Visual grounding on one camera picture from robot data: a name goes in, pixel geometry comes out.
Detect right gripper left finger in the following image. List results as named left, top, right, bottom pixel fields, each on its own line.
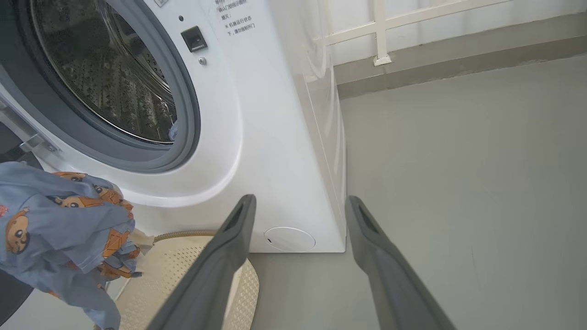
left=147, top=194, right=257, bottom=330

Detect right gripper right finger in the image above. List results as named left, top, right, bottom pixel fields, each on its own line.
left=345, top=196, right=457, bottom=330

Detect blue bear-print clothes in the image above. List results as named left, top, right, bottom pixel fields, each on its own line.
left=0, top=121, right=178, bottom=330

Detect cream perforated laundry basket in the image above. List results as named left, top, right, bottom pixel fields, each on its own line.
left=94, top=231, right=260, bottom=330

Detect white front-load washing machine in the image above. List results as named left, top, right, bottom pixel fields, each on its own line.
left=0, top=0, right=347, bottom=253

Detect metal washer door hinge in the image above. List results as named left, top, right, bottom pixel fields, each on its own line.
left=0, top=101, right=60, bottom=154

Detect black door latch socket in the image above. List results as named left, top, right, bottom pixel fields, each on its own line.
left=181, top=26, right=208, bottom=53

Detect round white filter cover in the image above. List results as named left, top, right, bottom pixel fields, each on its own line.
left=264, top=226, right=316, bottom=252

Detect white railing post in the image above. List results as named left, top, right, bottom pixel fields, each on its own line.
left=316, top=0, right=514, bottom=66

